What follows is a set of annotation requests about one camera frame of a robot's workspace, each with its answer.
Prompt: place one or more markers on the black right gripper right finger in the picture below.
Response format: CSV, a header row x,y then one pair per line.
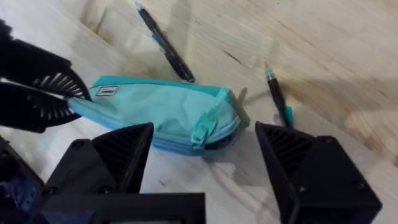
x,y
320,183

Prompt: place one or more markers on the teal zip bag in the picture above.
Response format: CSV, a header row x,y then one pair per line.
x,y
155,109

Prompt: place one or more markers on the black pen with blue clip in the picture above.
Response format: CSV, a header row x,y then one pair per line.
x,y
168,46

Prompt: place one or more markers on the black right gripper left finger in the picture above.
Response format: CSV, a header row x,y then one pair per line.
x,y
102,161

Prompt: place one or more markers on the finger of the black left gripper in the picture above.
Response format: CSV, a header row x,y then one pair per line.
x,y
37,68
28,109

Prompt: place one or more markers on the black pen with teal clip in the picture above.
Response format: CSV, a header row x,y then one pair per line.
x,y
277,96

